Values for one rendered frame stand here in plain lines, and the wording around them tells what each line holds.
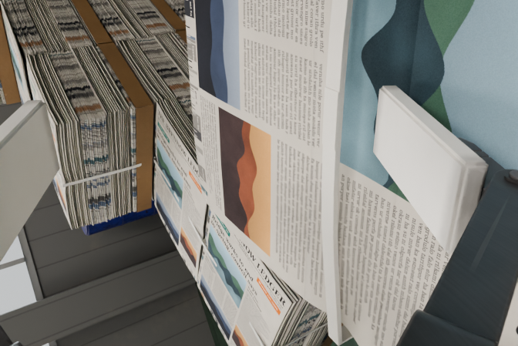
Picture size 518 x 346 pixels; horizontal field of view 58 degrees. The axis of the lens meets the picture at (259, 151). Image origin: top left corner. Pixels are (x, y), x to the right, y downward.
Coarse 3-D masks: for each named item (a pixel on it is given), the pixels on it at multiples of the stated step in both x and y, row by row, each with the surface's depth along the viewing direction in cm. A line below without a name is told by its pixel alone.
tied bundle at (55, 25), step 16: (16, 0) 133; (32, 0) 135; (48, 0) 136; (64, 0) 137; (16, 16) 128; (32, 16) 129; (48, 16) 131; (64, 16) 131; (80, 16) 133; (16, 32) 122; (32, 32) 123; (48, 32) 125; (64, 32) 125; (80, 32) 127; (32, 48) 119; (48, 48) 120; (64, 48) 122; (32, 96) 126
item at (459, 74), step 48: (432, 0) 17; (480, 0) 15; (432, 48) 17; (480, 48) 16; (432, 96) 18; (480, 96) 16; (480, 144) 16; (432, 240) 20; (384, 288) 23; (432, 288) 20; (384, 336) 24
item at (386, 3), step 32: (320, 0) 22; (384, 0) 19; (416, 0) 17; (320, 32) 22; (352, 32) 20; (384, 32) 19; (416, 32) 18; (320, 64) 23; (352, 64) 21; (384, 64) 19; (320, 96) 24; (352, 96) 22; (320, 128) 24; (352, 128) 22; (320, 160) 25; (352, 160) 23; (320, 192) 26; (352, 192) 23; (384, 192) 22; (320, 224) 26; (352, 224) 24; (384, 224) 22; (320, 256) 27; (352, 256) 25; (384, 256) 23; (320, 288) 28; (352, 288) 26; (352, 320) 27
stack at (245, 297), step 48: (96, 0) 142; (144, 0) 147; (144, 48) 128; (192, 144) 102; (192, 192) 104; (192, 240) 112; (240, 240) 87; (240, 288) 93; (288, 288) 79; (240, 336) 100; (288, 336) 89
